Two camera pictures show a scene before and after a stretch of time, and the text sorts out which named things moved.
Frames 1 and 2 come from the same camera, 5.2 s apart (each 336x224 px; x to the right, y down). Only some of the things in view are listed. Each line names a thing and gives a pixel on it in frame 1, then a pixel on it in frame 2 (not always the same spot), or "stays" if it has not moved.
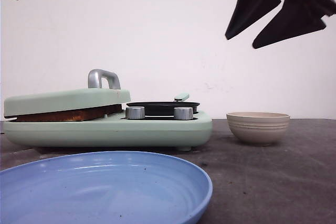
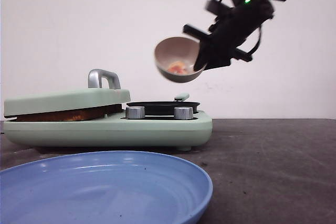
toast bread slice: [74, 116] stays
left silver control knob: [135, 113] stays
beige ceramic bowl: [262, 128] → [175, 58]
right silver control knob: [183, 113] stays
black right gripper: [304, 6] → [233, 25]
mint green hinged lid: [93, 97] stays
